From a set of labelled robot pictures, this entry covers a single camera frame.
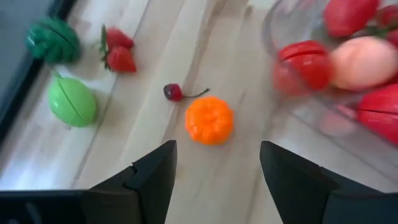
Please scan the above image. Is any dark red toy cherry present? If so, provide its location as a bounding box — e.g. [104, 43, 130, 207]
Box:
[163, 83, 211, 103]

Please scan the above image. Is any black table frame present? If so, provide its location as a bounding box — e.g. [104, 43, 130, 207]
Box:
[0, 0, 77, 147]

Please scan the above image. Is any red toy tomato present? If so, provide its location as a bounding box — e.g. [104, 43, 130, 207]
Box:
[272, 39, 333, 96]

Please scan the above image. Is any red toy apple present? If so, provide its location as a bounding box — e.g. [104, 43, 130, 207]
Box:
[356, 83, 398, 146]

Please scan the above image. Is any red toy strawberry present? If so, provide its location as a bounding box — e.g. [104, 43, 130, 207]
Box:
[323, 0, 381, 38]
[99, 24, 135, 50]
[104, 45, 137, 74]
[371, 4, 398, 47]

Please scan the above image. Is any orange toy tangerine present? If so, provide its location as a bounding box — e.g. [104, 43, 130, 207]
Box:
[184, 95, 234, 146]

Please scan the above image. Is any dark green toy watermelon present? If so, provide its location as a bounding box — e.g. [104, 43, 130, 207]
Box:
[25, 17, 81, 65]

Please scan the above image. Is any light green toy melon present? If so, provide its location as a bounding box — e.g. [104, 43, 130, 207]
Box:
[48, 71, 98, 128]

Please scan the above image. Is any pink toy peach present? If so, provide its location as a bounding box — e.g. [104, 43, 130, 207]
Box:
[329, 35, 398, 91]

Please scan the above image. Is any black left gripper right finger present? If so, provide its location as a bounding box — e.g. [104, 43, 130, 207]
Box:
[259, 141, 398, 224]

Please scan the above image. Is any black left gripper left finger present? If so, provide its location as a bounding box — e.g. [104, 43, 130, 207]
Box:
[83, 140, 177, 224]

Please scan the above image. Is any clear plastic container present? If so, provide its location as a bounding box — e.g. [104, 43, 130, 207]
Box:
[262, 0, 398, 194]

